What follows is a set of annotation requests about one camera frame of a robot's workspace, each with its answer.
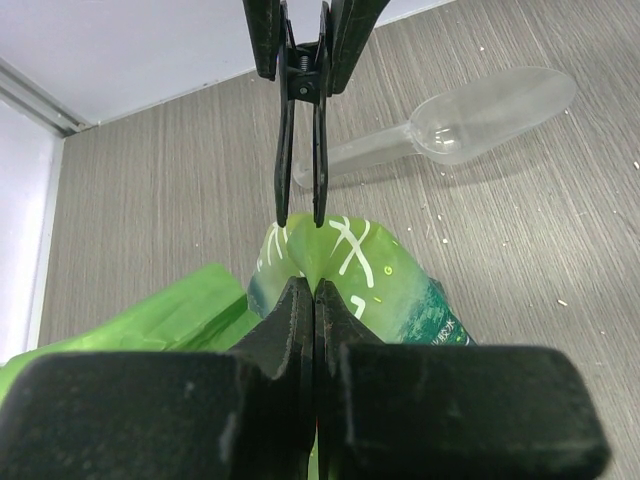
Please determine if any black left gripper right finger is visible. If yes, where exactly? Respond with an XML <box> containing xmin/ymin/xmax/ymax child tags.
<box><xmin>315</xmin><ymin>280</ymin><xmax>611</xmax><ymax>479</ymax></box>

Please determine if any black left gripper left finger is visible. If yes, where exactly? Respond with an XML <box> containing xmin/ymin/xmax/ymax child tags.
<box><xmin>1</xmin><ymin>278</ymin><xmax>314</xmax><ymax>479</ymax></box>

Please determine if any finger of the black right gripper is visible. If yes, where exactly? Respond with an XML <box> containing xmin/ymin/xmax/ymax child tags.
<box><xmin>242</xmin><ymin>0</ymin><xmax>282</xmax><ymax>81</ymax></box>
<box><xmin>328</xmin><ymin>0</ymin><xmax>390</xmax><ymax>96</ymax></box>

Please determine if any black bag clip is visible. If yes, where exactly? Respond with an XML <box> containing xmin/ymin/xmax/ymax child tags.
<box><xmin>273</xmin><ymin>0</ymin><xmax>332</xmax><ymax>230</ymax></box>

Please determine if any green litter bag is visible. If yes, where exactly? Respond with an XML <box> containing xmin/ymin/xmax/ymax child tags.
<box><xmin>1</xmin><ymin>213</ymin><xmax>474</xmax><ymax>394</ymax></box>

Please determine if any clear plastic scoop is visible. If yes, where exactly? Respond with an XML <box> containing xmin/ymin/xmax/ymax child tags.
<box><xmin>292</xmin><ymin>65</ymin><xmax>577</xmax><ymax>190</ymax></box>

